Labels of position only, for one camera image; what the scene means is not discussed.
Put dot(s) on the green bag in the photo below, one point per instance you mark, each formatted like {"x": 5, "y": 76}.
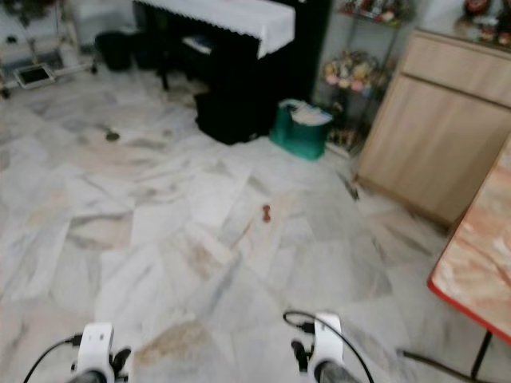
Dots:
{"x": 298, "y": 137}

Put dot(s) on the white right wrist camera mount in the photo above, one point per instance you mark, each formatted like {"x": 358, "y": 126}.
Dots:
{"x": 326, "y": 339}

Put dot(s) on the small dark floor object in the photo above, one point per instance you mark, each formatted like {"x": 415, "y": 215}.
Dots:
{"x": 112, "y": 136}

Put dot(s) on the white lace piano cloth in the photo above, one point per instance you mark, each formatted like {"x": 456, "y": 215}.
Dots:
{"x": 231, "y": 20}

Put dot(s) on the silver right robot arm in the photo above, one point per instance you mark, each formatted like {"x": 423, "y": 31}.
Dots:
{"x": 335, "y": 373}

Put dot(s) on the black piano bench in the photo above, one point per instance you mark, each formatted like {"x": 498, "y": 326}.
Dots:
{"x": 231, "y": 116}

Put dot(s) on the black bin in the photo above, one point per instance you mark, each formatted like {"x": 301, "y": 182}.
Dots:
{"x": 114, "y": 49}

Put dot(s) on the small red floor object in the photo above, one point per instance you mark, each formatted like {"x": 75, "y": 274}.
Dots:
{"x": 266, "y": 212}

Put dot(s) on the colourful flower bunch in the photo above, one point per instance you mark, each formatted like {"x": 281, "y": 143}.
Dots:
{"x": 353, "y": 72}

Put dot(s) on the white framed tablet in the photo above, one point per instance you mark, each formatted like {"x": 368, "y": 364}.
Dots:
{"x": 34, "y": 76}

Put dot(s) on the red-edged marble table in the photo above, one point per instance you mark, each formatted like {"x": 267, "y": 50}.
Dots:
{"x": 475, "y": 263}

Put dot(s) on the black upright piano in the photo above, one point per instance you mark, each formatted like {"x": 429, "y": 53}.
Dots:
{"x": 239, "y": 76}

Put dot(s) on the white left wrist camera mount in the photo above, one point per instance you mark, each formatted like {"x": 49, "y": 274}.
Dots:
{"x": 98, "y": 343}

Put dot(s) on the white shelf cart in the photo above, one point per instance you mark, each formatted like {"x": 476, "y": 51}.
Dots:
{"x": 40, "y": 40}

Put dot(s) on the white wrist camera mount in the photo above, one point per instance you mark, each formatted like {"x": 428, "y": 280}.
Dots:
{"x": 326, "y": 339}
{"x": 98, "y": 343}

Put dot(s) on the light wooden cabinet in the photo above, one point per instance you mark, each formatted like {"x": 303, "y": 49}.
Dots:
{"x": 439, "y": 120}

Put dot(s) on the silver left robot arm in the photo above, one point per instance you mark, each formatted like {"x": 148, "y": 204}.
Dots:
{"x": 89, "y": 377}

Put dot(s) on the red ornament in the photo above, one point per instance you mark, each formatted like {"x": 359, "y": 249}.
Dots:
{"x": 479, "y": 8}

